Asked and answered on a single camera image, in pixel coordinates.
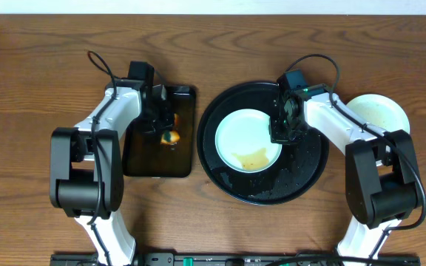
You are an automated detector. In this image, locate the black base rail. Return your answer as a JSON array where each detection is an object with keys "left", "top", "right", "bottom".
[{"left": 49, "top": 250, "right": 421, "bottom": 266}]

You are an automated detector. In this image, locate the orange green sponge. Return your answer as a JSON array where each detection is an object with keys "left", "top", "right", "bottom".
[{"left": 160, "top": 114, "right": 180, "bottom": 146}]

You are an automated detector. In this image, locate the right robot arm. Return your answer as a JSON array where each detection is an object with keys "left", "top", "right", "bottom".
[{"left": 270, "top": 84, "right": 426, "bottom": 265}]

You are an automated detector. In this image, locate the black rectangular tray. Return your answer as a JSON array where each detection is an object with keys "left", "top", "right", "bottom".
[{"left": 122, "top": 86, "right": 196, "bottom": 178}]

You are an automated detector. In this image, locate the mint green plate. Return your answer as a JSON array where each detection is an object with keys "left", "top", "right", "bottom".
[
  {"left": 346, "top": 94, "right": 410, "bottom": 133},
  {"left": 214, "top": 109, "right": 282, "bottom": 174}
]

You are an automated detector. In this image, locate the black round tray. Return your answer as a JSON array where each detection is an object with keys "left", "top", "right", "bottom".
[{"left": 197, "top": 82, "right": 329, "bottom": 205}]

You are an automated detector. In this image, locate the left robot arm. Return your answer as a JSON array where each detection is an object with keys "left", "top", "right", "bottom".
[{"left": 50, "top": 79, "right": 174, "bottom": 265}]

